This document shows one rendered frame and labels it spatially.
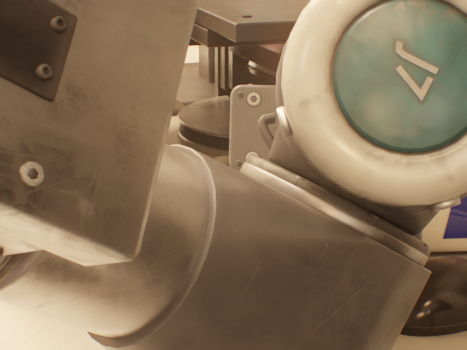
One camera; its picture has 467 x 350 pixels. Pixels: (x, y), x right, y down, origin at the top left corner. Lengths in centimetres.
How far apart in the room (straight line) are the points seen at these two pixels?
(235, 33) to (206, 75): 81
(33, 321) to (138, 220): 44
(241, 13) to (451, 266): 22
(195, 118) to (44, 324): 23
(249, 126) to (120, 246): 29
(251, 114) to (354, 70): 19
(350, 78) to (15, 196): 14
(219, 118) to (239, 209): 48
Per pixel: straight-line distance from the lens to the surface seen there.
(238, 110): 48
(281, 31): 50
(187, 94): 123
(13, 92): 19
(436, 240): 74
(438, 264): 63
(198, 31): 56
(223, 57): 85
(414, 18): 30
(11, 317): 65
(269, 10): 54
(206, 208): 29
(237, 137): 48
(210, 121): 76
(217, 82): 87
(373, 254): 32
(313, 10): 30
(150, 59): 21
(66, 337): 62
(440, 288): 62
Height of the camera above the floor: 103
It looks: 17 degrees down
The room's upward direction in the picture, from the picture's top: straight up
